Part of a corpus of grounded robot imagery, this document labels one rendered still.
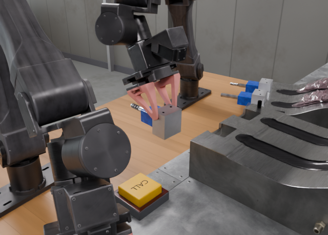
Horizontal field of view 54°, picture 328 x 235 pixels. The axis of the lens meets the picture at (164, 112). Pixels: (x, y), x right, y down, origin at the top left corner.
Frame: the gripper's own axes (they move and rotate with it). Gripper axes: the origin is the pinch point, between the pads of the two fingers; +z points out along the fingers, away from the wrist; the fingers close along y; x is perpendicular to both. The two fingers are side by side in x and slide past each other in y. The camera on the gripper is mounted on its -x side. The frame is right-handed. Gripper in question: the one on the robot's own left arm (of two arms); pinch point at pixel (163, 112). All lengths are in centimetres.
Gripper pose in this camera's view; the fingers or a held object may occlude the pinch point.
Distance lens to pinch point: 65.6
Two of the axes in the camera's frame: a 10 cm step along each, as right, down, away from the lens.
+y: 7.0, -3.0, 6.5
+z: 3.3, 9.4, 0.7
